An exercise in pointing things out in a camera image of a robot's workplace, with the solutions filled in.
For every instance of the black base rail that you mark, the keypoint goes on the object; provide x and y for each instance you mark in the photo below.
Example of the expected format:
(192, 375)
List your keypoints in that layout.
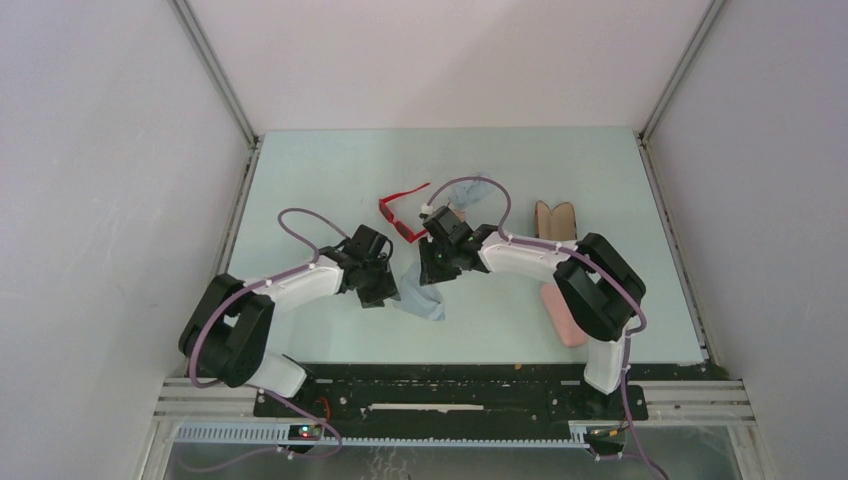
(498, 402)

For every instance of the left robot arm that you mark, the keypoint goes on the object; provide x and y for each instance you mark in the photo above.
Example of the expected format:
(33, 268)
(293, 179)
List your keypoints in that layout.
(225, 340)

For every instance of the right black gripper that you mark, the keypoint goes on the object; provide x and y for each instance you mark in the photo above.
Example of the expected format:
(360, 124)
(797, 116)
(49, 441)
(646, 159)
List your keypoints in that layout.
(430, 274)

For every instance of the blue cleaning cloth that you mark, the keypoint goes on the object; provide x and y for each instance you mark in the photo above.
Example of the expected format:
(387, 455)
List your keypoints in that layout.
(466, 193)
(417, 299)

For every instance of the pink glasses case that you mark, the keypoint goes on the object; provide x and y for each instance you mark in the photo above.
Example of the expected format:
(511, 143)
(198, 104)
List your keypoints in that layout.
(562, 320)

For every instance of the aluminium frame post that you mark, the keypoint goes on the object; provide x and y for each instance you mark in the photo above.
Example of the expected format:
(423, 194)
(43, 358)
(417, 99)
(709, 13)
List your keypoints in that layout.
(679, 73)
(200, 42)

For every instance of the red frame sunglasses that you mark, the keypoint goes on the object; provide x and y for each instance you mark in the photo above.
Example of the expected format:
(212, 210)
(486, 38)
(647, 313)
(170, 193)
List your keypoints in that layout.
(394, 210)

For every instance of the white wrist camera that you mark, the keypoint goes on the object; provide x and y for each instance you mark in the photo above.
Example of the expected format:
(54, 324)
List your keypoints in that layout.
(366, 244)
(443, 217)

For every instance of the right aluminium frame post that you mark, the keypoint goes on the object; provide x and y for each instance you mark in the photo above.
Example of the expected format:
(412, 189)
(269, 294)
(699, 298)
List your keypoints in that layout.
(679, 73)

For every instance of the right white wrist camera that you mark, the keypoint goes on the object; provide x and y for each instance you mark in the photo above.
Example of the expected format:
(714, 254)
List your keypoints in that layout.
(443, 217)

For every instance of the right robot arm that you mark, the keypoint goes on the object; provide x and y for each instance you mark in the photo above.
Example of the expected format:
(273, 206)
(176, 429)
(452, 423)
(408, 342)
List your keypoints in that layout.
(601, 291)

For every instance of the plaid brown glasses case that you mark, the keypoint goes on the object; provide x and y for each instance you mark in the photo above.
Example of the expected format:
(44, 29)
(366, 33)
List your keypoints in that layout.
(556, 223)

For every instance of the left aluminium frame post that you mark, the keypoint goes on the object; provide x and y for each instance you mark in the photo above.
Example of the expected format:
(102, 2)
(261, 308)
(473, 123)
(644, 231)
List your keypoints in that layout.
(200, 42)

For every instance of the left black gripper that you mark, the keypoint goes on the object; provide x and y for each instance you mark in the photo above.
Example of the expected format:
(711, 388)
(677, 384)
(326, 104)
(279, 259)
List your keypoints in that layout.
(386, 288)

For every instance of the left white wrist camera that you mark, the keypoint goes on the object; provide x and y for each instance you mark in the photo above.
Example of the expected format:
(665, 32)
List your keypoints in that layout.
(366, 244)

